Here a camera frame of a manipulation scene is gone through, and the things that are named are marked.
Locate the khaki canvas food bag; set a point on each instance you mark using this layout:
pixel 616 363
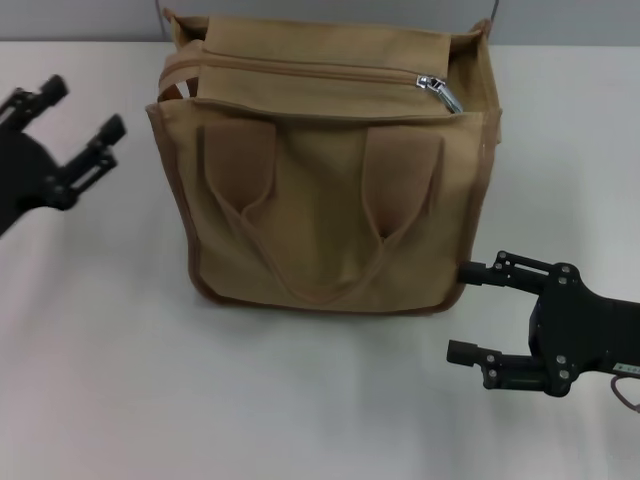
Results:
pixel 325 200

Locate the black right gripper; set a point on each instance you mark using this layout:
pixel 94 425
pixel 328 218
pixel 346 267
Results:
pixel 590 335

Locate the silver metal zipper pull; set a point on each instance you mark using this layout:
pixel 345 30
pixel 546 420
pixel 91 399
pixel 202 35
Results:
pixel 442 90

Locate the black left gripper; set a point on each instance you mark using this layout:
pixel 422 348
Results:
pixel 22 175

